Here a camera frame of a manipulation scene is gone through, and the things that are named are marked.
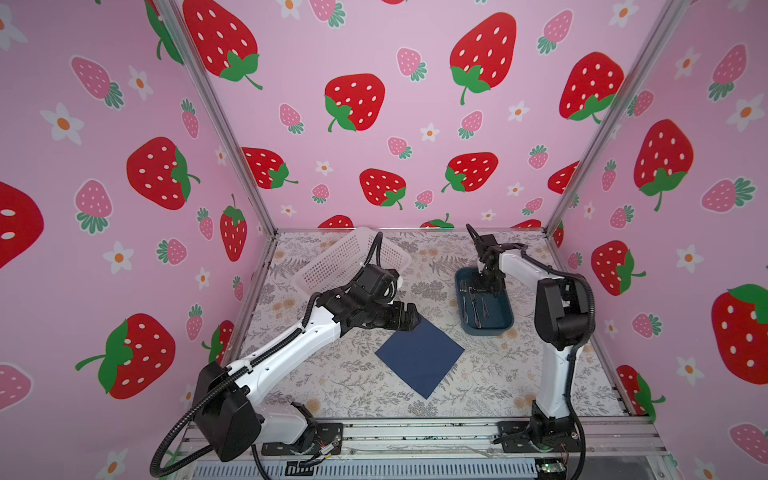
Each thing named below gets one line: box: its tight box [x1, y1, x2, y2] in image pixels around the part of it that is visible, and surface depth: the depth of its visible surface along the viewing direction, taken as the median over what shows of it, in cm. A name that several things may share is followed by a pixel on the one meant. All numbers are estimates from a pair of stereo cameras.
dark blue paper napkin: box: [375, 316, 465, 399], surface depth 90 cm
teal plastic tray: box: [454, 267, 514, 336], surface depth 97 cm
